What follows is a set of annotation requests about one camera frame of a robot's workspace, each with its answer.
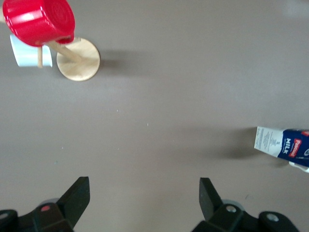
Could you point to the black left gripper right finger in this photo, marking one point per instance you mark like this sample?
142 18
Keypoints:
210 198

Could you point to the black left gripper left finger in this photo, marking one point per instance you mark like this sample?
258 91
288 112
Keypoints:
72 198

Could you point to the blue and white milk carton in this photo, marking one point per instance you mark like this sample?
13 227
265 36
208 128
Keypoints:
268 141

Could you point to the red plastic cup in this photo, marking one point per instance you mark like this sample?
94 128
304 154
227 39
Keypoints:
36 21

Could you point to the wooden mug tree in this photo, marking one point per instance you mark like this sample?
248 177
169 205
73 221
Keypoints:
79 62

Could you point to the plain white mug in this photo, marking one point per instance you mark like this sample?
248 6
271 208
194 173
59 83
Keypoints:
24 55

